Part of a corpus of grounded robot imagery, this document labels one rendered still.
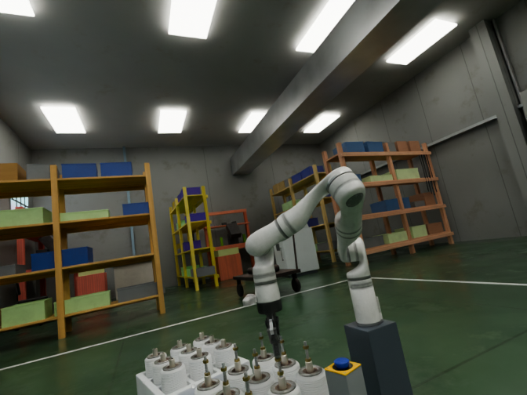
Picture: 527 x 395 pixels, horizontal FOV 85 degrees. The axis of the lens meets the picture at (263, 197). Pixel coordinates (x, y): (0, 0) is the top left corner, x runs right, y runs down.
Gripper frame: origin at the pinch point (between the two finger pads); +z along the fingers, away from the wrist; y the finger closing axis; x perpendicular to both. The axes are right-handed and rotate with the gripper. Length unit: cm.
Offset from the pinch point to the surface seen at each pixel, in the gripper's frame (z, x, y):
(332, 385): 7.8, -13.7, -8.7
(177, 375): 13, 43, 27
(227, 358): 14, 26, 41
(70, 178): -164, 263, 262
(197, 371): 15, 37, 33
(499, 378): 36, -80, 39
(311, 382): 11.7, -8.3, 3.4
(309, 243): -21, -46, 484
